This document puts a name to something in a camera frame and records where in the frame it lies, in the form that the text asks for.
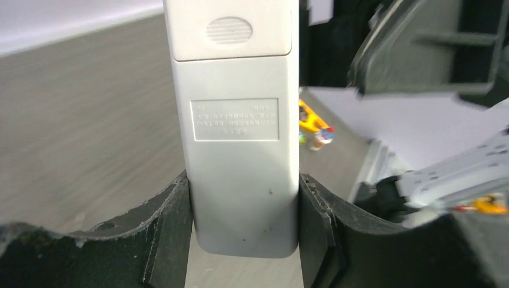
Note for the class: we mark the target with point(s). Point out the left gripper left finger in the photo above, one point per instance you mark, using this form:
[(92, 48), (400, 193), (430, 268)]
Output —
[(147, 246)]

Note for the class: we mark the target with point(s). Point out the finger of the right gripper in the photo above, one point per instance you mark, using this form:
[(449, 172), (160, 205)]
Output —
[(432, 46)]

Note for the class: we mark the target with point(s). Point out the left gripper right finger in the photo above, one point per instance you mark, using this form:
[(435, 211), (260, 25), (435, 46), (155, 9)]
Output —
[(342, 245)]

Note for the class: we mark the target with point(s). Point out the white remote control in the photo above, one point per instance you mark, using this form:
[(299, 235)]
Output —
[(235, 68)]

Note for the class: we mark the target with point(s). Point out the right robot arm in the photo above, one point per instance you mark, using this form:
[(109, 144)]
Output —
[(471, 175)]

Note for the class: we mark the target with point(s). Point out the yellow toy piece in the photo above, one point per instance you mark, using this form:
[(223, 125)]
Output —
[(309, 120)]

